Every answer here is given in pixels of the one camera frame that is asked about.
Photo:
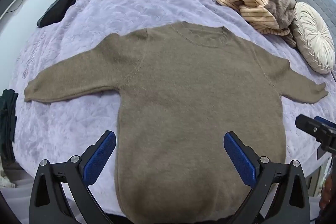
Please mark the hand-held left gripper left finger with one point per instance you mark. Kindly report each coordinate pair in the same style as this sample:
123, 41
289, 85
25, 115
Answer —
101, 158

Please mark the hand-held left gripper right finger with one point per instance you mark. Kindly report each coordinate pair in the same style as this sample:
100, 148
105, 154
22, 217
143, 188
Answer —
240, 161

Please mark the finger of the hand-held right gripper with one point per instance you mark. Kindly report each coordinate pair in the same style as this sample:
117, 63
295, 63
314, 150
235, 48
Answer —
325, 121
309, 127

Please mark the olive brown knit sweater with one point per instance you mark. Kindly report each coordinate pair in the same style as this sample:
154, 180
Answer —
197, 98

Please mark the dark green folded clothes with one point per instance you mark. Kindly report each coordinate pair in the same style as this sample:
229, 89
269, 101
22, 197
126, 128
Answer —
8, 121

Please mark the person's right hand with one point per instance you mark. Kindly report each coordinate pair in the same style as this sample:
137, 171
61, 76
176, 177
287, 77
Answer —
326, 195

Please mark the cream round pleated cushion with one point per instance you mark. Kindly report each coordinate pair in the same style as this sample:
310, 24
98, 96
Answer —
312, 35

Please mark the white crumpled cloth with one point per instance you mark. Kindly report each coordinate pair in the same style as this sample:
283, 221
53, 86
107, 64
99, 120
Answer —
5, 178

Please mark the black cloth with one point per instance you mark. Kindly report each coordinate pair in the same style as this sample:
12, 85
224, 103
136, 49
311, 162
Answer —
59, 7

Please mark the lilac embossed blanket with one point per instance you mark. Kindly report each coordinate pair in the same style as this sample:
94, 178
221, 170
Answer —
131, 3

